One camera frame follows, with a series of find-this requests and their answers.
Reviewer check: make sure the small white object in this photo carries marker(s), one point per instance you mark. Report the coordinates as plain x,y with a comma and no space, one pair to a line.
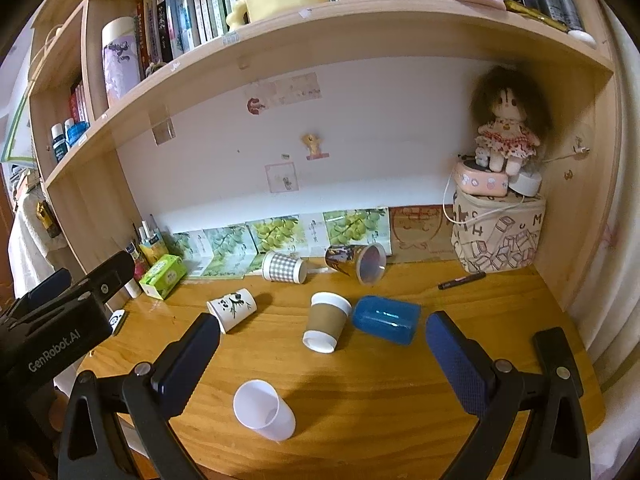
117,322

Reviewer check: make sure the brown cartoon poster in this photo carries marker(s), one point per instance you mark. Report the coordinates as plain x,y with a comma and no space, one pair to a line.
422,232

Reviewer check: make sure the dark printed paper cup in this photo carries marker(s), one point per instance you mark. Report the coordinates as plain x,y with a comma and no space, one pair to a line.
350,260

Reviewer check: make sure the black marker pen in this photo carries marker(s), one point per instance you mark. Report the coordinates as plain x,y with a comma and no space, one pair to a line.
462,280

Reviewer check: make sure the blue plastic cup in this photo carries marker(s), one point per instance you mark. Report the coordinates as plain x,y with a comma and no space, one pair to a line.
385,320

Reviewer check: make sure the brown sleeve paper cup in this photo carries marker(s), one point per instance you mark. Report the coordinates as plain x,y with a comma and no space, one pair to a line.
325,322

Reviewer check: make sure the green tissue box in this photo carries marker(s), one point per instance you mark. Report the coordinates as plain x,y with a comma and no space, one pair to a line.
162,276

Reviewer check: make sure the white cloth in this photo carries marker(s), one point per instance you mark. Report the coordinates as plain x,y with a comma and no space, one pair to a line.
35,250

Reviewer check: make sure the yellow figure wall hook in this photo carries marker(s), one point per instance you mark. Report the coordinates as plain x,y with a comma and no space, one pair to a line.
313,146

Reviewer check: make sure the pale paper wall sticker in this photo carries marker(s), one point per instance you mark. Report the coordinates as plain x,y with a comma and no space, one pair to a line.
296,88

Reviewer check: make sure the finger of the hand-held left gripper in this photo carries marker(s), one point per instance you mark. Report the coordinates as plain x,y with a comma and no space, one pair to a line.
107,272
47,285

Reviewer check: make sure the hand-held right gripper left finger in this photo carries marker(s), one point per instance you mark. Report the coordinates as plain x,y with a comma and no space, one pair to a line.
187,365

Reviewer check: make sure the translucent white plastic cup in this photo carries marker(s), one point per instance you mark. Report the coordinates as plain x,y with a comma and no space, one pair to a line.
262,412

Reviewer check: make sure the checkered paper cup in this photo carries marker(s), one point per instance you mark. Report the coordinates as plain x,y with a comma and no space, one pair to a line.
282,267

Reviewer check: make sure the wooden bookshelf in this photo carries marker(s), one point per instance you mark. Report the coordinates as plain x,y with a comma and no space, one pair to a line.
350,35

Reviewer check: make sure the panda print paper cup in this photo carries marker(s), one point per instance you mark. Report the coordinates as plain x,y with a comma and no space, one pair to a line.
232,310

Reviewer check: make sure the grape print folding card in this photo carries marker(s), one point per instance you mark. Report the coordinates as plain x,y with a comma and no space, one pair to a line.
275,235

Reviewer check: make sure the red books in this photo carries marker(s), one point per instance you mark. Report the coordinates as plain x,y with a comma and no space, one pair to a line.
79,102

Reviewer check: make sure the yellow green carton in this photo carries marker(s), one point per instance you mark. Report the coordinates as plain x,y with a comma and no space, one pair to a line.
152,249

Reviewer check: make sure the white round device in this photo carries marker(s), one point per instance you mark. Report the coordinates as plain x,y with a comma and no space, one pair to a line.
526,184

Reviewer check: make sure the printed canvas storage bag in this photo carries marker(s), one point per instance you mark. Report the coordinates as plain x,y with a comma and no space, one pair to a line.
500,235

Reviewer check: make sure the purple print thermos bottle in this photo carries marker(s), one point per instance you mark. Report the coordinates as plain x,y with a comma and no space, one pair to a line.
121,65

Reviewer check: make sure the pink box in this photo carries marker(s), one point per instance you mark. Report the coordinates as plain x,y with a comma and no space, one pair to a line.
480,182

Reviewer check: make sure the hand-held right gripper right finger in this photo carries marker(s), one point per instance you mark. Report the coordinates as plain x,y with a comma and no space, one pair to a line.
457,360

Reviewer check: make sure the plush doll with brown hair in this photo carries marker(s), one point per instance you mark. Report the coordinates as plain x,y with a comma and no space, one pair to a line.
505,130

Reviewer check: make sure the pink square wall sticker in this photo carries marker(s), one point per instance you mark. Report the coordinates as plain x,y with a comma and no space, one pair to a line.
281,176

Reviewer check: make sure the red mushroom wall sticker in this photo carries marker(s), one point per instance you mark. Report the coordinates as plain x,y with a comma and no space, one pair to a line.
256,105

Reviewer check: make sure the clear suction hook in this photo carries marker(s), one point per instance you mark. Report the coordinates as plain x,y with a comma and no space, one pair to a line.
582,141

